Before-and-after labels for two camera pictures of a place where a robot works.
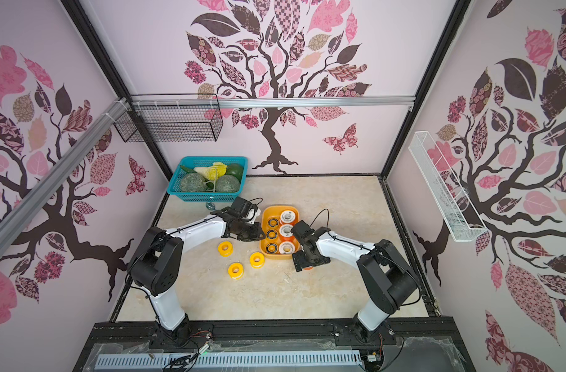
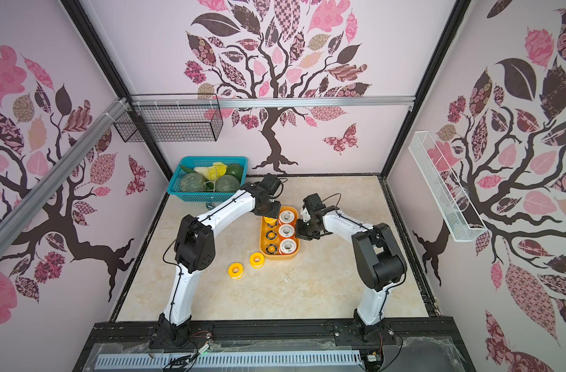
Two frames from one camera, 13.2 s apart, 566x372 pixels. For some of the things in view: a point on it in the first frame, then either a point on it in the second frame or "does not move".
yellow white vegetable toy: [213, 172] does not move
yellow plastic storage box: [279, 242] does not move
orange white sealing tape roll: [284, 232] does not move
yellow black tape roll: [271, 248] does not move
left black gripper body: [246, 232] → [269, 209]
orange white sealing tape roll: [288, 216] does not move
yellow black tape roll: [272, 234] does not move
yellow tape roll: [225, 249] → [270, 221]
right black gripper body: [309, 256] → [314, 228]
